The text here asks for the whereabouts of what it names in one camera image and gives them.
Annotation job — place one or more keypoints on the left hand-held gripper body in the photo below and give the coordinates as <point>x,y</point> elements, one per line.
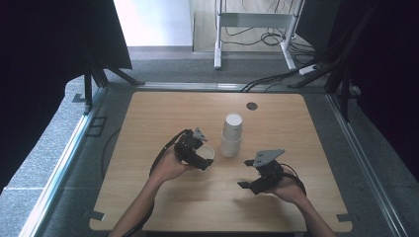
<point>186,148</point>

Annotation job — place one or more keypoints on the white power strip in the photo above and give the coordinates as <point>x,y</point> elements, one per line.
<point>308,69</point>

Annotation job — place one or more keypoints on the black tape rectangle outline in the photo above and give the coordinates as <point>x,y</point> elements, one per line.
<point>89,126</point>

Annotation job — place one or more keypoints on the black tripod stand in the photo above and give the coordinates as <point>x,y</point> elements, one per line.
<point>95,77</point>
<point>342,65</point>

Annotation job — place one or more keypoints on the white metal desk frame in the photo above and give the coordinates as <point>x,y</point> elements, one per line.
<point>250,19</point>

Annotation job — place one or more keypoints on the aluminium floor rail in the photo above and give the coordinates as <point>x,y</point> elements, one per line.
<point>369,164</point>
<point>62,164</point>
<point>191,86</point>

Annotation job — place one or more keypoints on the black curtain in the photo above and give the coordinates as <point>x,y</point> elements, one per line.
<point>388,65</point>
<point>49,49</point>

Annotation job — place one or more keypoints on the person's right hand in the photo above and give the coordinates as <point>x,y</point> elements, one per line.
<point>288,191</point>

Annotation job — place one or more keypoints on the black round table grommet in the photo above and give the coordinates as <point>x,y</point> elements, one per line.
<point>252,106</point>

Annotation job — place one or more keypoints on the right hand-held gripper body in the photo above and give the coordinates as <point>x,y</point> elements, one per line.
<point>270,171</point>

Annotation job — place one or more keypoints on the person's left hand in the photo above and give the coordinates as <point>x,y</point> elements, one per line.
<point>168,168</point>

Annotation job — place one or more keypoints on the white paper cup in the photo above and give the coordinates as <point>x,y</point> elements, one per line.
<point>207,152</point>
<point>232,128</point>
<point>230,148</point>

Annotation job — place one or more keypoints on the black tape piece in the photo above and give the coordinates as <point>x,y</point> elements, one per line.
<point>78,98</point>

